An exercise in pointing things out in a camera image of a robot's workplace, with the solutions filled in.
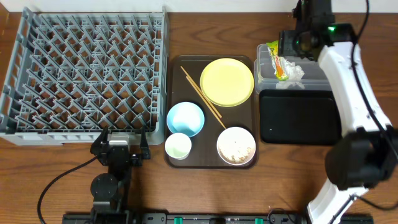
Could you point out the clear plastic bin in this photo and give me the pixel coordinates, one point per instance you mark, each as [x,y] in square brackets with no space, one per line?
[264,74]

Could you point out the yellow plate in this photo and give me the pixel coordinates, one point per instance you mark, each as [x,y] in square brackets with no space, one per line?
[227,82]

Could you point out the wooden chopstick upper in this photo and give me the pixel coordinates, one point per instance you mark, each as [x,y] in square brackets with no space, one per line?
[211,106]

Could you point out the white cup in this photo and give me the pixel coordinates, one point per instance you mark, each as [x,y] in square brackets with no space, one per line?
[178,146]

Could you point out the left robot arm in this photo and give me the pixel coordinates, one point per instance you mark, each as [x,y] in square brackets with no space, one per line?
[110,190]

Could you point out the light blue bowl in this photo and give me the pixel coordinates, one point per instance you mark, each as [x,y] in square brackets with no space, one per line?
[186,118]

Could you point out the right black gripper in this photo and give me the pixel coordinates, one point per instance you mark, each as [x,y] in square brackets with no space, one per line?
[285,40]

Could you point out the green snack bar wrapper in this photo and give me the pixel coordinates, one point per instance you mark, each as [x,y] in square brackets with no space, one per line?
[273,48]

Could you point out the black waste tray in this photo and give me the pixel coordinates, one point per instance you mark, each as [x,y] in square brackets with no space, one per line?
[299,117]

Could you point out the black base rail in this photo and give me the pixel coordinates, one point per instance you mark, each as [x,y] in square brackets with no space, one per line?
[186,218]

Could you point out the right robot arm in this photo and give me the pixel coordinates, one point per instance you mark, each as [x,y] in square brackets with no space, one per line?
[366,154]

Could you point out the wooden chopstick lower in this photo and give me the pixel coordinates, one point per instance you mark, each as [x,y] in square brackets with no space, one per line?
[207,104]

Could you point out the wooden chopstick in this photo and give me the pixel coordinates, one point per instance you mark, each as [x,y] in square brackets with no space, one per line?
[211,106]
[207,104]

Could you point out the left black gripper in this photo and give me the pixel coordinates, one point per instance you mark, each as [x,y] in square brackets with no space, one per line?
[119,152]

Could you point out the rice food waste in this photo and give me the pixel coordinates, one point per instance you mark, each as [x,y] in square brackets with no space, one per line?
[236,149]

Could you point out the grey dishwasher rack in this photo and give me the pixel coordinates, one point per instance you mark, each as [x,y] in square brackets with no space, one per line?
[73,74]

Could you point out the white tissue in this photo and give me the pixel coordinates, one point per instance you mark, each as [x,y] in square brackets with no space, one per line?
[294,72]

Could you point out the dark brown serving tray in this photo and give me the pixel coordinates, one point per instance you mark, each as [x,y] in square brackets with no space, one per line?
[204,154]

